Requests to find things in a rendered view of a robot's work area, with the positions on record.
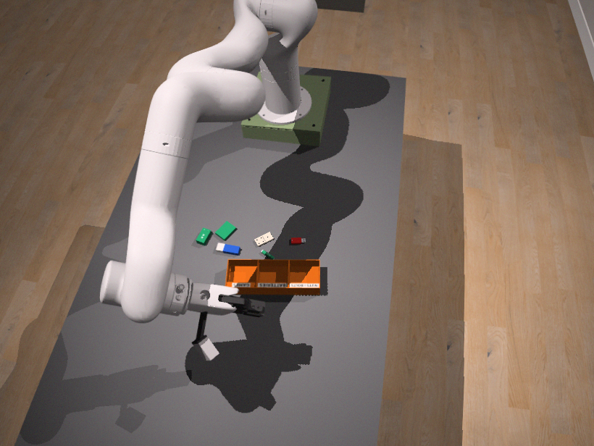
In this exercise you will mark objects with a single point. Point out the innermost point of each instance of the green aaa battery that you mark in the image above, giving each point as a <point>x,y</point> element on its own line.
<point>268,255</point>

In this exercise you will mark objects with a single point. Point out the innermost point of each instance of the beige domino tile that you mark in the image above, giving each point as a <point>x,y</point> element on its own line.
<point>264,239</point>

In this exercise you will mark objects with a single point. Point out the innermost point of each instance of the blue and white eraser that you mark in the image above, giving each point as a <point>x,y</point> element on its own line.
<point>229,249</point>

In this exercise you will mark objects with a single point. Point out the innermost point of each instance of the green nine-volt battery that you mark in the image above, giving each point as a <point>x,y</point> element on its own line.
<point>204,236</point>

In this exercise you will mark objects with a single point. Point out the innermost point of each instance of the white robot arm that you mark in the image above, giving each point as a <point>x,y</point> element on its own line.
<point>195,92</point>

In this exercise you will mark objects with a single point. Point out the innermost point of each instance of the orange rack of bins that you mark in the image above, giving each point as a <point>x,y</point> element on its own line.
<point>274,277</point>

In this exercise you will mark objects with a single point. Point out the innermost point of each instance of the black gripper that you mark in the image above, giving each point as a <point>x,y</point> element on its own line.
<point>219,300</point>

